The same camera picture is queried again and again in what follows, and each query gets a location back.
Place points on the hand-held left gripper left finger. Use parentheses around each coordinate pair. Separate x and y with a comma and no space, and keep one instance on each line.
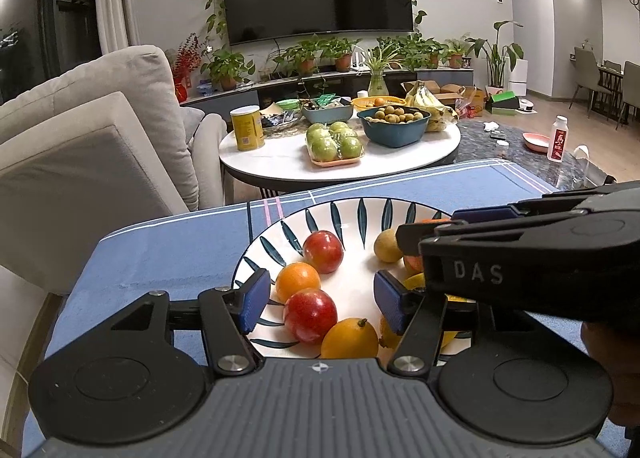
(255,299)

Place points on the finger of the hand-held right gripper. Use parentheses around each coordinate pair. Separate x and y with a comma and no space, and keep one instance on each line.
(485,214)
(412,237)

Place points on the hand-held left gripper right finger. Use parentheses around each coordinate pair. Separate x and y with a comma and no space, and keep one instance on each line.
(389,299)

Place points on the kiwi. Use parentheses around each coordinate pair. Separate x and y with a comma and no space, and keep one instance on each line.
(387,245)

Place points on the large yellow lemon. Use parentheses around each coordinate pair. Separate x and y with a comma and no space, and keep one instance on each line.
(415,283)

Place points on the white plate with blue leaves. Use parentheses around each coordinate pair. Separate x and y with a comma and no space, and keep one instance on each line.
(355,283)

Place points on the small orange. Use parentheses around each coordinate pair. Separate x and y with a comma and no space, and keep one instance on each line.
(388,338)

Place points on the red apple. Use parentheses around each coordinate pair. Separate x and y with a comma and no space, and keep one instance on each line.
(310,315)
(323,251)

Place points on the person's right hand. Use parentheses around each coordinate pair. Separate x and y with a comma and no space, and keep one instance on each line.
(620,368)

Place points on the dark marble table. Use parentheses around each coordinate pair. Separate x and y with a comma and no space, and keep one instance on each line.
(525,160)

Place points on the pink plate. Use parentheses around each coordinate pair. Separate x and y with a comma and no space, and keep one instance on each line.
(535,143)

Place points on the blue checked tablecloth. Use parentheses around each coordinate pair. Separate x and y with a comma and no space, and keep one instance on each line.
(175,248)

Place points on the white bottle red label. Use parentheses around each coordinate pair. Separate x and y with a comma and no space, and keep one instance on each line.
(557,139)

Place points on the blue bowl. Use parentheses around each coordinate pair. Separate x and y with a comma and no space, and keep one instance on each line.
(395,134)

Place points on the red snack bag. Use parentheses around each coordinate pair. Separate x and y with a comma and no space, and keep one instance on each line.
(471,105)

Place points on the green box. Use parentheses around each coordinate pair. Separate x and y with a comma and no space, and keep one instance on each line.
(502,99)

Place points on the pack of green apples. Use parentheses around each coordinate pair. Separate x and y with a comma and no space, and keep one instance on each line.
(335,144)

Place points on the bunch of bananas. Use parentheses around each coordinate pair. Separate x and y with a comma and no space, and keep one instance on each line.
(431,103)

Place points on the pile of longans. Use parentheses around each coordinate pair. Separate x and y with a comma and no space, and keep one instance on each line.
(392,114)

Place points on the cardboard box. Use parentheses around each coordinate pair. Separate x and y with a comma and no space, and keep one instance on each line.
(452,93)

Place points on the yellow basket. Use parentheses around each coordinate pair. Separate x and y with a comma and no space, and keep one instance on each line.
(377,102)

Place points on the round white table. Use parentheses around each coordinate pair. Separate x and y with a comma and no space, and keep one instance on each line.
(280,159)

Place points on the white air purifier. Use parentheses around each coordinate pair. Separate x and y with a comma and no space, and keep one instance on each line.
(518,74)

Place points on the teal dish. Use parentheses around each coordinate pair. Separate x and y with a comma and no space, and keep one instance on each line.
(327,113)

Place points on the tall leafy plant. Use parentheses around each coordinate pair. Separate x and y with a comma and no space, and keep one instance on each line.
(495,58)

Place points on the potted green plant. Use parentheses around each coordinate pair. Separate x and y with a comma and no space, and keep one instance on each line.
(397,47)
(455,55)
(306,58)
(227,68)
(342,55)
(430,53)

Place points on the spider plant in glass vase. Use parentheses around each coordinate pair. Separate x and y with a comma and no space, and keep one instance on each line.
(378,75)

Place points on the yellow can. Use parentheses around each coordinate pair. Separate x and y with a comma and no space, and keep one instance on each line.
(246,129)

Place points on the grey dining chair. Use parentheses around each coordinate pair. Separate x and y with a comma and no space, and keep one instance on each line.
(586,70)
(631,88)

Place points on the green lidded container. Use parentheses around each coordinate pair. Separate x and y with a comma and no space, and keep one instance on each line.
(287,105)

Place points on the grey television console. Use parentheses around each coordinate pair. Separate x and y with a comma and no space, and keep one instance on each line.
(225,97)

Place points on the beige sofa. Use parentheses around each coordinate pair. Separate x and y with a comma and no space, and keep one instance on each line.
(75,163)

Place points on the red flower plant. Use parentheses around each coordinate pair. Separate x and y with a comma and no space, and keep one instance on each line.
(185,63)

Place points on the dark window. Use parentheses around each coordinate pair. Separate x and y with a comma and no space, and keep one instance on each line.
(30,13)

